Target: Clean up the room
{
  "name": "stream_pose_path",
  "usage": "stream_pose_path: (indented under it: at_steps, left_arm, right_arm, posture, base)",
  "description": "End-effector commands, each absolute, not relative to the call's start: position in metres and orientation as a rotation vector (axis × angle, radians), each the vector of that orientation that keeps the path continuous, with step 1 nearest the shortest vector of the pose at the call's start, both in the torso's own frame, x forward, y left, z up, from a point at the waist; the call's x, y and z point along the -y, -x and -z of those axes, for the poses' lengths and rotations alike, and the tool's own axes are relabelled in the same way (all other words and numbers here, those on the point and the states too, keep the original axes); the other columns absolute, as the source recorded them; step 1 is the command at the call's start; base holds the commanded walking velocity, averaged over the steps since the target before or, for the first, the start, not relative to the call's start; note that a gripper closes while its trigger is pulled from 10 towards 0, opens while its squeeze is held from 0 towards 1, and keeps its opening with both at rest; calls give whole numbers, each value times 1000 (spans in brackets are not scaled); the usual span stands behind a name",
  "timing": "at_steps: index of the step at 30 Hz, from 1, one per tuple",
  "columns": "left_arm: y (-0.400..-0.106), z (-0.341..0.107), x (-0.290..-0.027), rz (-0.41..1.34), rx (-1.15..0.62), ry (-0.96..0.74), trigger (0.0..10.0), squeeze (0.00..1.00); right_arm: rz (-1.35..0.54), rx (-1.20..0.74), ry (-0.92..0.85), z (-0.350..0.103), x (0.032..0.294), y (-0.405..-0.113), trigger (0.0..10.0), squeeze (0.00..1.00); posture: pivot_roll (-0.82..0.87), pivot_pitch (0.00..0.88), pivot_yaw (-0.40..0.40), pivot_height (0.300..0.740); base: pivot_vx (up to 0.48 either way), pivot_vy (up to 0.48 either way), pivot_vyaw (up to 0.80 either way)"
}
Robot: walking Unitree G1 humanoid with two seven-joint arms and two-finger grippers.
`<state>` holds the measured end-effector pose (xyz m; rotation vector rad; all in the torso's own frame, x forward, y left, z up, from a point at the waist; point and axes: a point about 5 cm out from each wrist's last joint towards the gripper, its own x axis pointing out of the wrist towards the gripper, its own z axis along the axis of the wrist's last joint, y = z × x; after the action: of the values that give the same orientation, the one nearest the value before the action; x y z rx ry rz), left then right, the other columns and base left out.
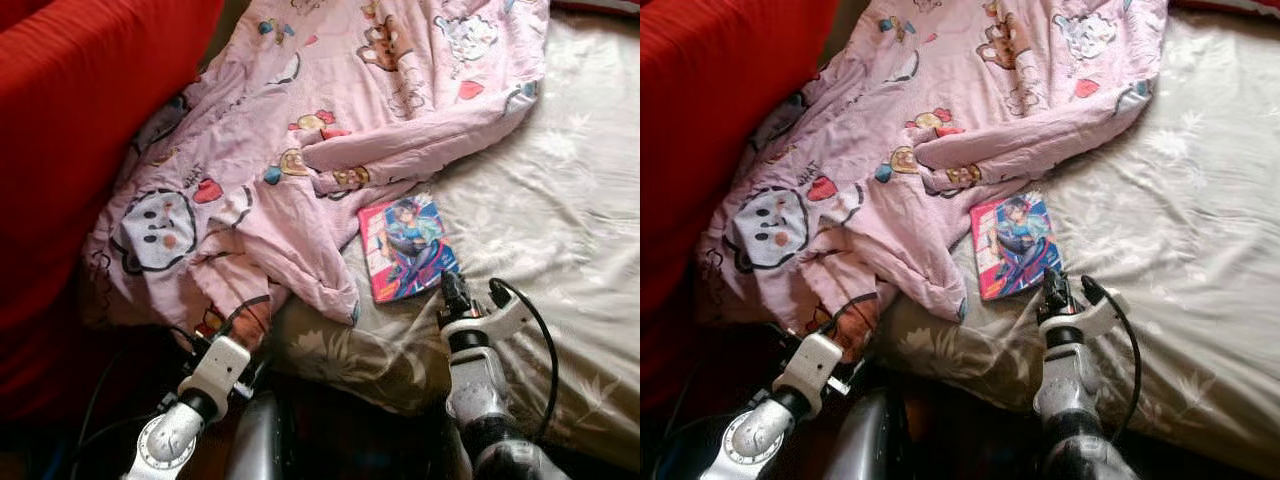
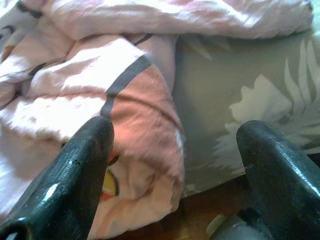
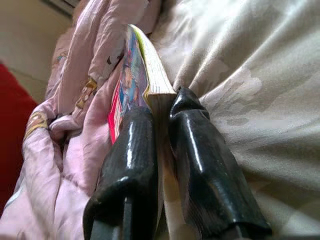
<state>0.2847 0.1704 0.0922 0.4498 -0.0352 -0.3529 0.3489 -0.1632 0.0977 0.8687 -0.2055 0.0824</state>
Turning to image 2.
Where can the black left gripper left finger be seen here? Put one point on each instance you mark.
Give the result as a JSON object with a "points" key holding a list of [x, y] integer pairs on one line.
{"points": [[57, 192]]}

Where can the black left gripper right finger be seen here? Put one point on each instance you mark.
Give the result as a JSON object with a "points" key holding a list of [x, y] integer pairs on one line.
{"points": [[282, 190]]}

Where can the pink cartoon print quilt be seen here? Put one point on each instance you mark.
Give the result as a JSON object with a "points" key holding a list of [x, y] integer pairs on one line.
{"points": [[125, 75]]}

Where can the grey robot left leg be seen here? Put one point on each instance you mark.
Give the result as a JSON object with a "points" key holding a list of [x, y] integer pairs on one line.
{"points": [[225, 231]]}

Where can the beige floral bed sheet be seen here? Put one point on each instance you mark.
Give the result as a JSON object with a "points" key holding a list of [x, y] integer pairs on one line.
{"points": [[225, 75]]}

